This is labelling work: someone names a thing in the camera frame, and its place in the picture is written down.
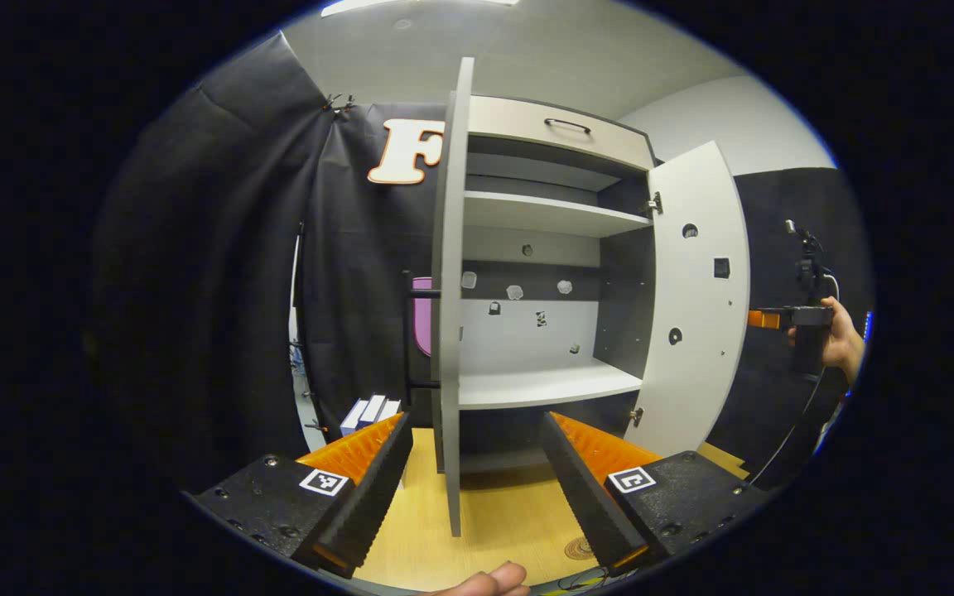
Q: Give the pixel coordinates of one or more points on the white grey cabinet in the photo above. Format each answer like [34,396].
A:
[527,339]

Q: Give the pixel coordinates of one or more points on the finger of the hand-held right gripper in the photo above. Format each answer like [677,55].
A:
[763,319]

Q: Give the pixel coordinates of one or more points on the white cabinet door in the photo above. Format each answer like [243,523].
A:
[448,331]
[696,389]

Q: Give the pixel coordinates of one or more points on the black backdrop stand pole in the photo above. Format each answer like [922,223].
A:
[302,314]

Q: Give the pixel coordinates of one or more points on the round brown coaster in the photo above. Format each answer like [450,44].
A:
[581,548]

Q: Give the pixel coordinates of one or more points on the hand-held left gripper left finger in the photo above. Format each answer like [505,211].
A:
[365,513]

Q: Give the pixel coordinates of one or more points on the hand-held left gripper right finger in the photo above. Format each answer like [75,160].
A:
[589,509]

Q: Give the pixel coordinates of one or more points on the white cabinet drawer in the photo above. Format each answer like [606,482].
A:
[510,124]

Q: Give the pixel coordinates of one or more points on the black backdrop cloth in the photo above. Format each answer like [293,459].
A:
[228,248]

